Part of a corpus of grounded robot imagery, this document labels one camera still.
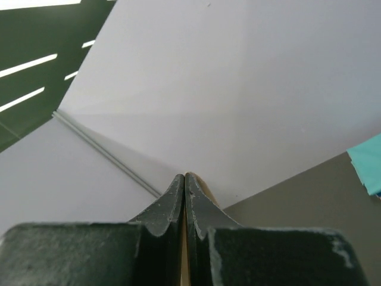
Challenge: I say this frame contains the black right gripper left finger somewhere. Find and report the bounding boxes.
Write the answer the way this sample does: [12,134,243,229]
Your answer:
[1,175,185,285]

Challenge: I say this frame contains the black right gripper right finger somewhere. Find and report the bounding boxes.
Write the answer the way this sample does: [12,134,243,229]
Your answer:
[185,173,368,285]

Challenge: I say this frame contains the beige t shirt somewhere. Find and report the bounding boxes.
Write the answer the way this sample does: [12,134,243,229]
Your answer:
[180,172,220,286]

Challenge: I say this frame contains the folded turquoise t shirt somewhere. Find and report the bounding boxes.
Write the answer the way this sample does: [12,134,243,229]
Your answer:
[347,134,381,198]

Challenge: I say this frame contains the left aluminium corner post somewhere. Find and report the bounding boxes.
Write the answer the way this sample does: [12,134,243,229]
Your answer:
[52,109,161,198]

